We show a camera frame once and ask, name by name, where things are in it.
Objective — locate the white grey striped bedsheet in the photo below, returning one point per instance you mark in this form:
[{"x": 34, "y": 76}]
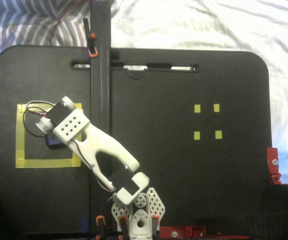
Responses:
[{"x": 209, "y": 25}]

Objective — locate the yellow tape square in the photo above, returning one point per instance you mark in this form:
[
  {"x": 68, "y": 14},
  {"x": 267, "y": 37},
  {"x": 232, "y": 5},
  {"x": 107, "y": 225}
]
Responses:
[{"x": 46, "y": 163}]

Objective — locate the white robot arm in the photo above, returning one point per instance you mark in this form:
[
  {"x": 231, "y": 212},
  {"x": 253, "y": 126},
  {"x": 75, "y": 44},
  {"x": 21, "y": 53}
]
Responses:
[{"x": 109, "y": 147}]

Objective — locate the red post foot bracket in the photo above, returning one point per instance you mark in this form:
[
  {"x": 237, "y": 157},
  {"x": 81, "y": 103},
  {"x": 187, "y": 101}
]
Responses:
[{"x": 184, "y": 231}]

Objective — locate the red corner bracket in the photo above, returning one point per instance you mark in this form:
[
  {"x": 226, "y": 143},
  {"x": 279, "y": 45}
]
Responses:
[{"x": 272, "y": 155}]

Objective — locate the long orange black clamp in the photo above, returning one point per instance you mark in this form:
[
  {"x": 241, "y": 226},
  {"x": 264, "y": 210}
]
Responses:
[{"x": 92, "y": 47}]

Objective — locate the blue white charger block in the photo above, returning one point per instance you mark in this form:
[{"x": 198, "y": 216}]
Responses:
[{"x": 55, "y": 143}]

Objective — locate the small orange black clamp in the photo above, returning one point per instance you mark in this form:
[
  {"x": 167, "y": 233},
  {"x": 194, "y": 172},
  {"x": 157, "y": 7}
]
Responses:
[
  {"x": 101, "y": 221},
  {"x": 155, "y": 220},
  {"x": 122, "y": 222}
]

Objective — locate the small yellow tape marker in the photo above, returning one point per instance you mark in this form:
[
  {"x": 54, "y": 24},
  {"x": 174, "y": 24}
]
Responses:
[
  {"x": 216, "y": 107},
  {"x": 197, "y": 108},
  {"x": 218, "y": 134},
  {"x": 197, "y": 135}
]

